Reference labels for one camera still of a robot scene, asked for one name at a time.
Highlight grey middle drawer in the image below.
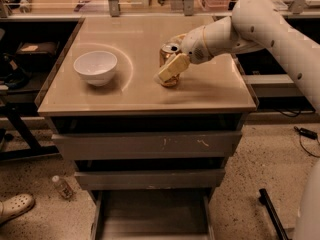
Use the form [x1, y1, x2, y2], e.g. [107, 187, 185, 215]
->
[74, 169, 225, 190]

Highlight black cable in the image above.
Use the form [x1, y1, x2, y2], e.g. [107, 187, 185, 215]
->
[298, 135, 320, 158]

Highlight white bowl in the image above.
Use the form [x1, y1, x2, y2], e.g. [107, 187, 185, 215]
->
[73, 51, 118, 86]

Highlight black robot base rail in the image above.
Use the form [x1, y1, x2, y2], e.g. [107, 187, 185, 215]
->
[259, 188, 291, 240]

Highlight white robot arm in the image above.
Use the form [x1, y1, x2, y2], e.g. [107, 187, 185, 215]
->
[157, 0, 320, 111]

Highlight orange soda can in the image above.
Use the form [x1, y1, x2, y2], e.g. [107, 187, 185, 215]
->
[160, 41, 180, 88]

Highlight black bag on shelf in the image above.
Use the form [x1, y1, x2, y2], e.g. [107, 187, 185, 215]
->
[15, 41, 59, 72]

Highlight black table leg frame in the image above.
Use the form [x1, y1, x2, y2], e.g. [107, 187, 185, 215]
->
[0, 97, 59, 161]

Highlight white clog shoe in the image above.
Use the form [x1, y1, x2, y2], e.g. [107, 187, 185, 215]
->
[0, 193, 35, 224]

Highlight small plastic bottle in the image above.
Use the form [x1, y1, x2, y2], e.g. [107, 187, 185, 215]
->
[52, 175, 73, 199]

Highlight grey drawer cabinet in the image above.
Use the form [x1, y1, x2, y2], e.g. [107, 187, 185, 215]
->
[34, 14, 260, 240]

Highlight grey open bottom drawer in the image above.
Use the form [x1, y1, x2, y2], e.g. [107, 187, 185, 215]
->
[90, 189, 215, 240]

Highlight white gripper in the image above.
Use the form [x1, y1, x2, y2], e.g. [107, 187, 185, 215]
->
[154, 26, 213, 84]

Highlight grey top drawer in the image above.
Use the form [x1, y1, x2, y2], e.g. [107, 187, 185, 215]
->
[52, 131, 242, 160]

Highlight black power adapter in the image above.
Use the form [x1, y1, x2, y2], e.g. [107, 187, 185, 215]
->
[294, 127, 318, 140]

